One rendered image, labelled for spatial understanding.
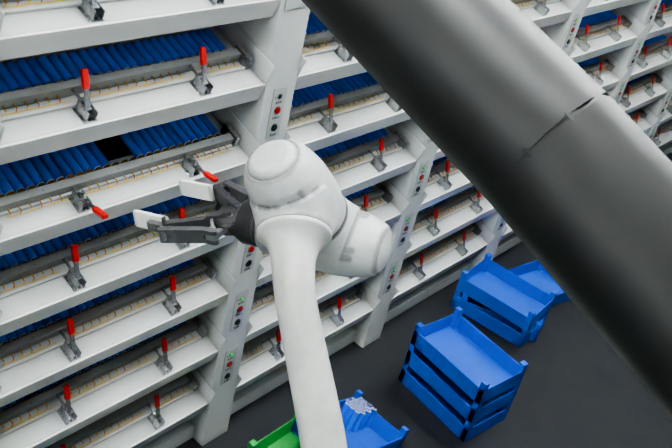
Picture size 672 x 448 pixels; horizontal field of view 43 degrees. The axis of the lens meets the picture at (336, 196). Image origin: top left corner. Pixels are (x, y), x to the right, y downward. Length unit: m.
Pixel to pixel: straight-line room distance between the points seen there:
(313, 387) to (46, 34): 0.70
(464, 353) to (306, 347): 1.69
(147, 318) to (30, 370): 0.29
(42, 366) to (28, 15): 0.76
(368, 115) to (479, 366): 0.93
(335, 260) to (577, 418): 1.85
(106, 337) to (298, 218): 0.93
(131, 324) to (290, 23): 0.76
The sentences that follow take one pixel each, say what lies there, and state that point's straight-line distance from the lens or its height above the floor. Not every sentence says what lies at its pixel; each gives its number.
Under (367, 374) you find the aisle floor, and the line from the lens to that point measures 2.81.
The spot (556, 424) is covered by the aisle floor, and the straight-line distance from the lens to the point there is 2.92.
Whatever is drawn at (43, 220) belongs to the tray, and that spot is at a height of 0.93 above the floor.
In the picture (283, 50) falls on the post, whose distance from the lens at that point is 1.81.
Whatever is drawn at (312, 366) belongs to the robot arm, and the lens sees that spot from 1.10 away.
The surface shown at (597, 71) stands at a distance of 3.61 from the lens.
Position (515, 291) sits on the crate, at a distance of 3.27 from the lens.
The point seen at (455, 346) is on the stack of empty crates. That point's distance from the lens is 2.77.
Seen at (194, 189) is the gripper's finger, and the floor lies 1.07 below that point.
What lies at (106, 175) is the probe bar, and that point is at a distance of 1.70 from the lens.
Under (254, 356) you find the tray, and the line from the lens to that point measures 2.48.
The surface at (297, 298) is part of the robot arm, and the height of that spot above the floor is 1.19.
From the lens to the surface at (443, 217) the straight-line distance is 2.96.
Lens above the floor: 1.85
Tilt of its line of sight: 30 degrees down
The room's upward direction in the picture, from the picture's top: 14 degrees clockwise
